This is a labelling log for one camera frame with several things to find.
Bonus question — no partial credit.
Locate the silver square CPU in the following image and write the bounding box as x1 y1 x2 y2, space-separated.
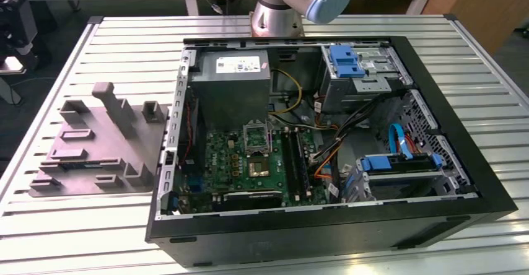
0 55 27 74

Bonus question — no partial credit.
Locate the CPU socket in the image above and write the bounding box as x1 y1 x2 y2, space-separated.
246 159 273 178

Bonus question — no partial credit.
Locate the grey plastic parts rack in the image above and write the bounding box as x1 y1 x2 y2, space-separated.
28 82 170 198

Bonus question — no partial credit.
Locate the green RAM stick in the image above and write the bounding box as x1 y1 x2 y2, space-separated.
58 160 103 168

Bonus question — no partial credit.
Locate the grey power supply unit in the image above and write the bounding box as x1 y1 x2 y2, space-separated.
187 48 274 133

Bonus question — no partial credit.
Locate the green motherboard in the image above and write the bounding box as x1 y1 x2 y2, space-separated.
177 123 332 216

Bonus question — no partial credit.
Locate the black graphics card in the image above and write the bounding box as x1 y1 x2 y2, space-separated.
211 188 285 213

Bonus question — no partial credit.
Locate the black RAM slot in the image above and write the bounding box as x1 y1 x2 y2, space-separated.
281 128 302 201
291 128 314 197

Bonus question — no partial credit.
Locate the empty blue disk carrier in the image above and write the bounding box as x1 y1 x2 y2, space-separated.
329 44 368 79

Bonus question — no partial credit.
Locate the metal drive cage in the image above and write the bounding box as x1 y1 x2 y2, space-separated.
320 44 414 113

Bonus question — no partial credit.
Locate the metal disk bay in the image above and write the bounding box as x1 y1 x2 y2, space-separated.
342 154 460 203

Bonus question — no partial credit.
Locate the hard disk in blue carrier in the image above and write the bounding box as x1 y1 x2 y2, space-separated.
360 152 446 175

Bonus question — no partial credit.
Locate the black open PC case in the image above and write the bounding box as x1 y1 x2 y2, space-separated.
145 35 520 268

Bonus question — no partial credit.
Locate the wooden cabinet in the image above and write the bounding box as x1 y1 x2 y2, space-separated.
424 0 529 56

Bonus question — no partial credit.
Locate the metal socket cover frame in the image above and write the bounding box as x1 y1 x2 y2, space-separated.
242 120 273 157

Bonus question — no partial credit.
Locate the yellow wire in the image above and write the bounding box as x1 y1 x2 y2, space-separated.
270 68 303 115

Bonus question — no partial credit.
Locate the orange wire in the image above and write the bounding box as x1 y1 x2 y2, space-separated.
314 141 344 182

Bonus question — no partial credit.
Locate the black cable bundle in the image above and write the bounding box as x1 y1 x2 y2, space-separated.
309 90 409 164

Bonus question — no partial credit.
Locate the blue flat data wire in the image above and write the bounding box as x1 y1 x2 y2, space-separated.
388 123 414 161

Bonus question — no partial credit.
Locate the red data wire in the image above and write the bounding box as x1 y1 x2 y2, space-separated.
402 132 420 155

